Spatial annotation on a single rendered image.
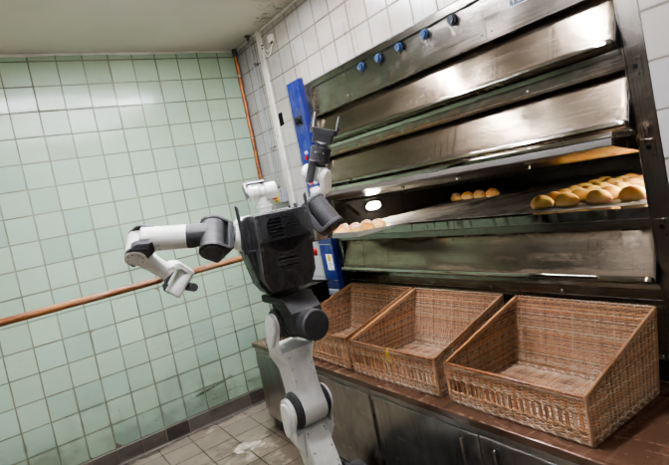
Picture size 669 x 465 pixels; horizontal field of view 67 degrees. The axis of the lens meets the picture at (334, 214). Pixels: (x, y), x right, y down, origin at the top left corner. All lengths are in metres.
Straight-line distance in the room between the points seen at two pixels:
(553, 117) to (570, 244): 0.48
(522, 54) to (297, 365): 1.47
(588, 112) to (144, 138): 2.73
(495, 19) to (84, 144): 2.55
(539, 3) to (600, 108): 0.45
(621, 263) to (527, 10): 0.97
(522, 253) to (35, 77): 2.95
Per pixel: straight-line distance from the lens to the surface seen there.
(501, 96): 2.19
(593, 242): 2.08
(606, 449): 1.73
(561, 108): 2.06
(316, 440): 2.16
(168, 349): 3.71
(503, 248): 2.30
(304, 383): 2.08
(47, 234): 3.52
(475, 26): 2.29
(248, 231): 1.90
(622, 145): 1.86
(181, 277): 2.13
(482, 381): 1.89
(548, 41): 2.08
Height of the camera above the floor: 1.44
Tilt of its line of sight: 3 degrees down
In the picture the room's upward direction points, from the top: 11 degrees counter-clockwise
